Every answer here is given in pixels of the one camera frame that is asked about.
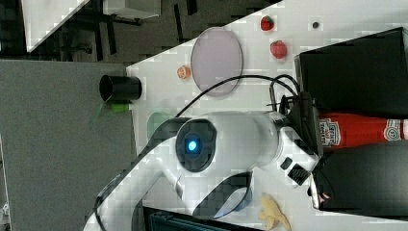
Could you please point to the black toaster oven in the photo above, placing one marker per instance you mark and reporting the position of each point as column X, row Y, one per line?
column 359, row 89

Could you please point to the blue cup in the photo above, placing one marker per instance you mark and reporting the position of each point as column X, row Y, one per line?
column 245, row 201

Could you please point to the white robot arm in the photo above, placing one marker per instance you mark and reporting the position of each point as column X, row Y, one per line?
column 209, row 162

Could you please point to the small red strawberry toy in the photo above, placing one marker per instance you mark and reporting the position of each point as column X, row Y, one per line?
column 266, row 23

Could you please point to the yellow peeled banana toy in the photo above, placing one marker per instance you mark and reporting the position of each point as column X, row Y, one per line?
column 270, row 213

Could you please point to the black cylinder holder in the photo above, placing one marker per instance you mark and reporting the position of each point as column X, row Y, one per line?
column 118, row 88

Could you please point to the red ketchup bottle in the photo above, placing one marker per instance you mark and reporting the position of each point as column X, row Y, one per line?
column 349, row 130

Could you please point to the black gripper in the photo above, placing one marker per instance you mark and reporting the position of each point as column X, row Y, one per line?
column 303, row 117

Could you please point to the grey round plate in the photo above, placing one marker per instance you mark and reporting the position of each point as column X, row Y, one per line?
column 216, row 56

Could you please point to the orange slice toy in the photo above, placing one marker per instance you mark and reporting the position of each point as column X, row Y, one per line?
column 184, row 72

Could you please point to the green oval colander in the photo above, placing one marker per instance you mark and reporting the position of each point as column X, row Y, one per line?
column 154, row 121

